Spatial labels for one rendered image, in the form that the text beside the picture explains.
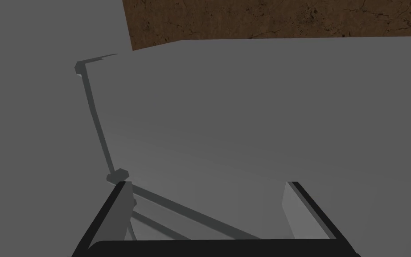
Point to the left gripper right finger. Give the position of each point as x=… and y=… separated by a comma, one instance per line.
x=303, y=217

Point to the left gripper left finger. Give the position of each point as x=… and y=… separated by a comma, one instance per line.
x=114, y=217

